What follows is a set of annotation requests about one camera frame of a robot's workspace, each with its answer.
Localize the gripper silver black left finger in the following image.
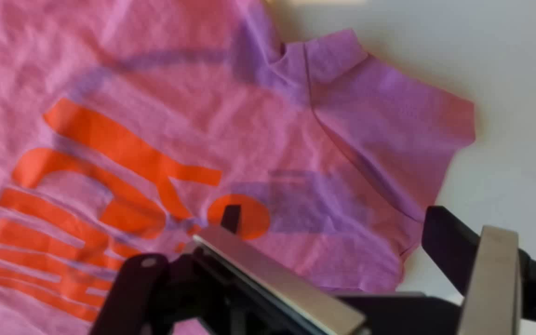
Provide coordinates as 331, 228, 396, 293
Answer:
89, 202, 368, 335

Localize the gripper silver black right finger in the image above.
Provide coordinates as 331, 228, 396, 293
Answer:
420, 204, 536, 335

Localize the pink t-shirt orange print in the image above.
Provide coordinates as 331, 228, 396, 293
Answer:
0, 0, 478, 335

